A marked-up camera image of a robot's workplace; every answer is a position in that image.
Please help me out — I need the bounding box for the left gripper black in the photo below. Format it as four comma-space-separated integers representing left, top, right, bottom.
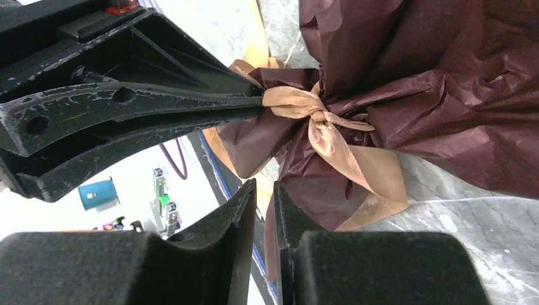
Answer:
1, 1, 263, 203

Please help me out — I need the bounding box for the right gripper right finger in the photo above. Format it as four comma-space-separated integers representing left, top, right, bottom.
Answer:
273, 182, 490, 304

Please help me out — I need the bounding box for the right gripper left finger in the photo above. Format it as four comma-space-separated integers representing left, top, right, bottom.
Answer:
1, 179, 257, 304

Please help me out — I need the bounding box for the tan satin ribbon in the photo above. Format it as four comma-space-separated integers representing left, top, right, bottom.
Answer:
201, 0, 409, 279

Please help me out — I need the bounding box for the maroon paper bouquet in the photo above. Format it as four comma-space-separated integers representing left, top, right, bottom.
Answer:
217, 1, 538, 223

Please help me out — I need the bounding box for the teal box in background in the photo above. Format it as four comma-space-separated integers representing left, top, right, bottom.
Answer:
78, 177, 120, 212

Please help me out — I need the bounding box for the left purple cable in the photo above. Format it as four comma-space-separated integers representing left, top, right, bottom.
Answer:
158, 138, 189, 181

